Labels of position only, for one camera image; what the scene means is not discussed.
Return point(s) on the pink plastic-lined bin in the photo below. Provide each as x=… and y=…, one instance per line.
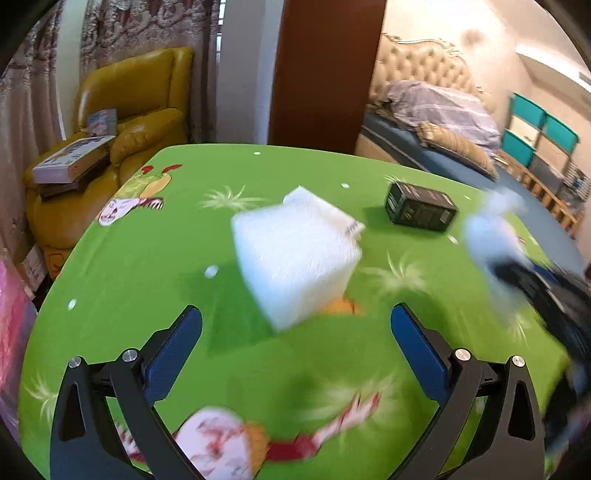
x=14, y=332

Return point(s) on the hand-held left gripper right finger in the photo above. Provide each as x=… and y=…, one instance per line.
x=418, y=351

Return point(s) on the striped lilac duvet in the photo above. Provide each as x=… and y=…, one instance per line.
x=443, y=108

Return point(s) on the large white book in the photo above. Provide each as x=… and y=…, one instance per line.
x=69, y=159

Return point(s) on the dark flat book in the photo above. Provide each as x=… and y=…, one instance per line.
x=78, y=182

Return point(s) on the beige embroidered curtain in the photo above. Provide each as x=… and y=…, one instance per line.
x=23, y=115
x=152, y=23

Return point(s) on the white foam block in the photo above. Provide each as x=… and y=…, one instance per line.
x=295, y=258

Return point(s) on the brown wooden door frame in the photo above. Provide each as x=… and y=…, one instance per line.
x=323, y=69

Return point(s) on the dark green box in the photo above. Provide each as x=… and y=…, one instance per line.
x=418, y=207

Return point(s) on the teal storage cabinet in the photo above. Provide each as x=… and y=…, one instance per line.
x=531, y=124

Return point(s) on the tan ruffled pillow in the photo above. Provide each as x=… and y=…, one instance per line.
x=461, y=147

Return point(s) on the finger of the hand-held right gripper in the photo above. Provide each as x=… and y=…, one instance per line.
x=515, y=273

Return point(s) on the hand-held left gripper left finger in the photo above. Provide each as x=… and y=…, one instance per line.
x=174, y=357

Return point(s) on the wooden slatted rack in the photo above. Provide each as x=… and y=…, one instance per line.
x=549, y=194

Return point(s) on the white wrapper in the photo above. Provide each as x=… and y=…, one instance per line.
x=489, y=240

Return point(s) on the yellow leather armchair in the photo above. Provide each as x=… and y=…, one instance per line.
x=138, y=106

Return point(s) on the small light blue box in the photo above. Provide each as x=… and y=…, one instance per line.
x=102, y=121

